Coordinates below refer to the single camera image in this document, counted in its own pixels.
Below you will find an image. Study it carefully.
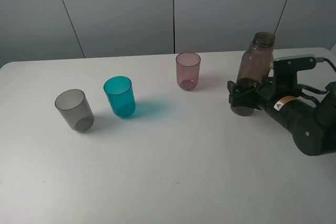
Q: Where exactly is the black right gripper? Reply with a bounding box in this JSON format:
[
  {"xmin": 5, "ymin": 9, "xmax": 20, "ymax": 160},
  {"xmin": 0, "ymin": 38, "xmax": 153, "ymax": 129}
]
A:
[{"xmin": 227, "ymin": 76, "xmax": 278, "ymax": 110}]

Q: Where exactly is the brown translucent water bottle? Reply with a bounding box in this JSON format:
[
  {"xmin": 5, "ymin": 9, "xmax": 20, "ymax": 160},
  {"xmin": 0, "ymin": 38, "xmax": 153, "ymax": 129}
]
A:
[{"xmin": 230, "ymin": 31, "xmax": 275, "ymax": 116}]

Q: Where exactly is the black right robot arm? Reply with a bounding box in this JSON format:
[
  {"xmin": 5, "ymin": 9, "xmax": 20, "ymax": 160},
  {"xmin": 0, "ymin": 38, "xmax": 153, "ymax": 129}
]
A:
[{"xmin": 227, "ymin": 75, "xmax": 335, "ymax": 156}]

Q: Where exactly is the pink translucent cup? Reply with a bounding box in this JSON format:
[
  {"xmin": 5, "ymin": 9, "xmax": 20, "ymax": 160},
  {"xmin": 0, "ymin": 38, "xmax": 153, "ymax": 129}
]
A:
[{"xmin": 175, "ymin": 52, "xmax": 201, "ymax": 91}]

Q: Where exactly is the teal translucent cup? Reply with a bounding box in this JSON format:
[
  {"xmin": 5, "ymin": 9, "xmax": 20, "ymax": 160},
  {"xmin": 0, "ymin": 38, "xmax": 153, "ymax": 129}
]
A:
[{"xmin": 103, "ymin": 76, "xmax": 135, "ymax": 118}]

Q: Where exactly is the grey translucent cup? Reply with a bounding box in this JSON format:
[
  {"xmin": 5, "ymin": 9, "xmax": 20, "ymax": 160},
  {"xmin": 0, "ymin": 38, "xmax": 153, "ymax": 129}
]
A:
[{"xmin": 55, "ymin": 89, "xmax": 95, "ymax": 132}]

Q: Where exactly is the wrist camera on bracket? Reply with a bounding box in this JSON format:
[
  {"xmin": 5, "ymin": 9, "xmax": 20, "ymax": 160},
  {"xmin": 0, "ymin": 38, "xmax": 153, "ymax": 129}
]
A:
[{"xmin": 270, "ymin": 54, "xmax": 317, "ymax": 95}]

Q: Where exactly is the black camera cable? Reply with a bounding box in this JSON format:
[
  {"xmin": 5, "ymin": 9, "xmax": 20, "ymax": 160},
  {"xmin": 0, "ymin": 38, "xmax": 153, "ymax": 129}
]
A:
[{"xmin": 313, "ymin": 56, "xmax": 336, "ymax": 74}]

